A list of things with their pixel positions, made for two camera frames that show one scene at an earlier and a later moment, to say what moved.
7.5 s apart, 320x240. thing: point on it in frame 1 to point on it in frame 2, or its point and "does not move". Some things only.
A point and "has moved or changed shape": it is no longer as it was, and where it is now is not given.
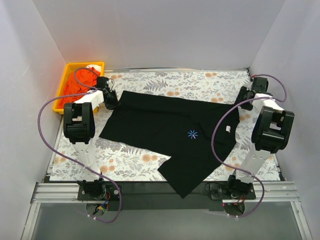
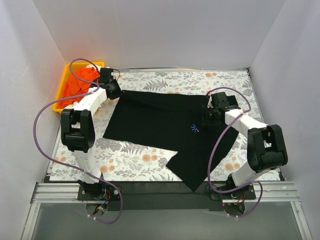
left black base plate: [99, 192] does not move
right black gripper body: [245, 99] to [208, 119]
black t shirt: [196, 134] has moved or changed shape
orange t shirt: [78, 81] does not move
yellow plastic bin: [70, 68] does not move
